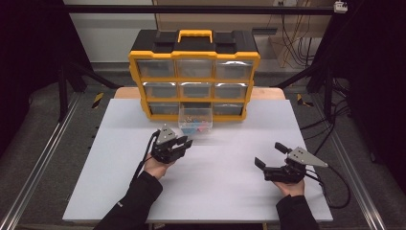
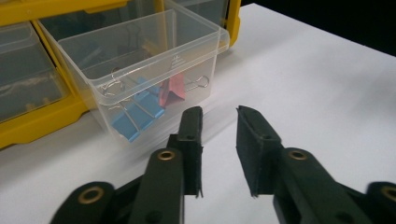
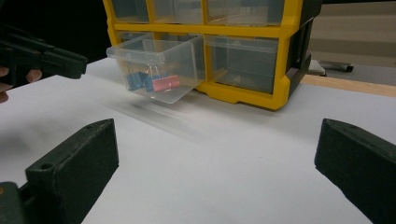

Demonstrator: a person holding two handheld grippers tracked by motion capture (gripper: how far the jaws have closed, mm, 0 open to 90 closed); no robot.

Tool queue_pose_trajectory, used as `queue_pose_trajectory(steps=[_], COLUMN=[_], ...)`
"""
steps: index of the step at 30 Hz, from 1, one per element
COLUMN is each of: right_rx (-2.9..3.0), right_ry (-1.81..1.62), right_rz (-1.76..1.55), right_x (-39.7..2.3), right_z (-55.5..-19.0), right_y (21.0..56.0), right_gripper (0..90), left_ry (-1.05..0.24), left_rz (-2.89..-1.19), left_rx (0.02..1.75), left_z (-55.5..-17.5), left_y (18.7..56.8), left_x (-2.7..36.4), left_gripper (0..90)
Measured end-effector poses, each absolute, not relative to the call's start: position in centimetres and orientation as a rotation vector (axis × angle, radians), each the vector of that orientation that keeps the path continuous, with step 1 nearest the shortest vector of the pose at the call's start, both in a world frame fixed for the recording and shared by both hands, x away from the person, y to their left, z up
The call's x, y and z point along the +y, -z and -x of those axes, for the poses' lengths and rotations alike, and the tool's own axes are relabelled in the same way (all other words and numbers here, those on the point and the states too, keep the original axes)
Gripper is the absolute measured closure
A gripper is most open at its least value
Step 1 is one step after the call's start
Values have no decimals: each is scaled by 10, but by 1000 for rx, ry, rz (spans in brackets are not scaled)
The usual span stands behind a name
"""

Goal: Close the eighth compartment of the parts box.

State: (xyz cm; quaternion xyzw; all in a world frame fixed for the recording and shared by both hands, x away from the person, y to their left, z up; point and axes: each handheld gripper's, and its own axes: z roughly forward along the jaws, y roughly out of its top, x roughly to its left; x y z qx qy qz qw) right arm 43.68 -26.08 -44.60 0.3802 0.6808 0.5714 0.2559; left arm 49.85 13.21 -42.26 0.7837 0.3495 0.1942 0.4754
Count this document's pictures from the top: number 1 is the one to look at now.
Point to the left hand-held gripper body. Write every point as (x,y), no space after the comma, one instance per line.
(166,151)

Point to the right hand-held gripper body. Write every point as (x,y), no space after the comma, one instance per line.
(284,174)

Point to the blue binder clip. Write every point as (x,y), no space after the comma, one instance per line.
(186,130)
(193,129)

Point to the clear plastic pull-out drawer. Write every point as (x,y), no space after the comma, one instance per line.
(208,115)

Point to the yellow black drawer organizer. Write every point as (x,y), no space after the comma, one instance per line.
(194,48)

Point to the person's right hand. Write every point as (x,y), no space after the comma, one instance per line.
(293,188)

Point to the person's left hand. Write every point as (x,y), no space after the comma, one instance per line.
(156,169)

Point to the white table mat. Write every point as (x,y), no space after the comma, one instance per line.
(223,172)

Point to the black metal stand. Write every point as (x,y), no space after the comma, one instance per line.
(327,92)
(63,92)

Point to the set of clear organizer drawers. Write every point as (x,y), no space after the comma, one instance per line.
(156,68)

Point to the black curtain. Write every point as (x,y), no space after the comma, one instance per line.
(28,57)
(376,80)

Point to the wooden panel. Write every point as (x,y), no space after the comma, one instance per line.
(239,20)

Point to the small white device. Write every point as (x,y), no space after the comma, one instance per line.
(340,6)

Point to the aluminium floor rail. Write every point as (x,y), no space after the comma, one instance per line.
(354,179)
(38,166)

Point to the black metal frame beam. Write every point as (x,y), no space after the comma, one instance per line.
(191,9)

